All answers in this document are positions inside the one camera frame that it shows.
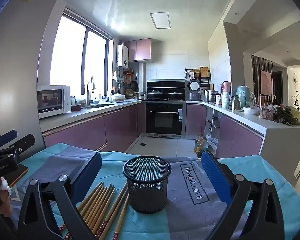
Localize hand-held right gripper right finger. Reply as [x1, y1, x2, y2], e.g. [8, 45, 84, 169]
[201, 150, 285, 240]

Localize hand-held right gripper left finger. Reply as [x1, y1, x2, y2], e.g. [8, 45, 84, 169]
[17, 151, 102, 240]

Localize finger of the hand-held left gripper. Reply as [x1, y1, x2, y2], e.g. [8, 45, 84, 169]
[0, 129, 18, 152]
[0, 134, 36, 159]

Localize bunch of wooden chopsticks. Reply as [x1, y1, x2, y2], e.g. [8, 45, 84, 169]
[57, 181, 130, 240]

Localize black mesh holder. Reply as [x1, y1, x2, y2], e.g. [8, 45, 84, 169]
[122, 156, 172, 214]

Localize person's left hand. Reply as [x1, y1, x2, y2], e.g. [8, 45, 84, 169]
[0, 176, 13, 217]

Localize white plastic bag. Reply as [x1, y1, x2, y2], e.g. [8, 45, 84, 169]
[207, 135, 219, 153]

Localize yellow oil bottle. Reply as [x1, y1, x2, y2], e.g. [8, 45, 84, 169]
[194, 133, 206, 154]

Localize white microwave oven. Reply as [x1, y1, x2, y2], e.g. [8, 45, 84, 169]
[37, 85, 72, 119]

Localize pink kitchen base cabinets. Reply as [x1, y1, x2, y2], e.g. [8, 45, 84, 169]
[39, 99, 300, 188]

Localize teal grey printed tablecloth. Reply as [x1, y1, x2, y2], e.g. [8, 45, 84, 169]
[5, 142, 300, 240]

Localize grey refrigerator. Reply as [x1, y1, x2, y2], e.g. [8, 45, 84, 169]
[0, 0, 65, 153]

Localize black built-in oven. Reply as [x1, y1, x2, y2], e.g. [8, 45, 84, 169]
[145, 101, 187, 139]

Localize white bowl in bag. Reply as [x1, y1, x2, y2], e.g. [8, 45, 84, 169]
[244, 106, 260, 115]

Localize steel flask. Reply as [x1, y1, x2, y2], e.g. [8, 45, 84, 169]
[231, 95, 241, 110]

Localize steel sink faucet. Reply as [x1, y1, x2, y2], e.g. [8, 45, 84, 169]
[86, 76, 97, 105]

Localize white casserole dish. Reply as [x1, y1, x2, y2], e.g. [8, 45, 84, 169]
[111, 93, 126, 103]

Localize steel steamer pot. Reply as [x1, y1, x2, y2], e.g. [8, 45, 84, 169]
[206, 89, 218, 103]

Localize clear food jar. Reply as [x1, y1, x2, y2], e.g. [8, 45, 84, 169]
[260, 106, 275, 120]

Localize teal kitchen appliance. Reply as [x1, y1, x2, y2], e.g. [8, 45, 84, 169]
[236, 85, 255, 107]

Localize grey rice cooker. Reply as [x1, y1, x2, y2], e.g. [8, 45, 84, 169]
[189, 79, 202, 101]

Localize pink kettle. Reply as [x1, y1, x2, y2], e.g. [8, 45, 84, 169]
[221, 81, 232, 95]

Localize green leafy vegetables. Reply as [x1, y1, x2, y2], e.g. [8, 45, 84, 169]
[275, 106, 300, 125]

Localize kitchen window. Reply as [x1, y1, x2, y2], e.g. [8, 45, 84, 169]
[50, 9, 113, 98]

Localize black lidded wok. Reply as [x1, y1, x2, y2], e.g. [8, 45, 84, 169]
[147, 89, 168, 100]

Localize black range hood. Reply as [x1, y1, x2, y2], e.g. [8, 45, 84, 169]
[147, 79, 186, 93]

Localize pink framed picture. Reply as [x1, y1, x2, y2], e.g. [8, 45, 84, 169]
[260, 70, 273, 94]

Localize white water heater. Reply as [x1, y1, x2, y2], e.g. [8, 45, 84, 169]
[116, 44, 129, 68]

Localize ceiling light panel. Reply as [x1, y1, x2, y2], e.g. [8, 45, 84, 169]
[150, 12, 171, 30]

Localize pink wall cabinet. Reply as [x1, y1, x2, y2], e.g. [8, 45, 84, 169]
[124, 38, 155, 63]

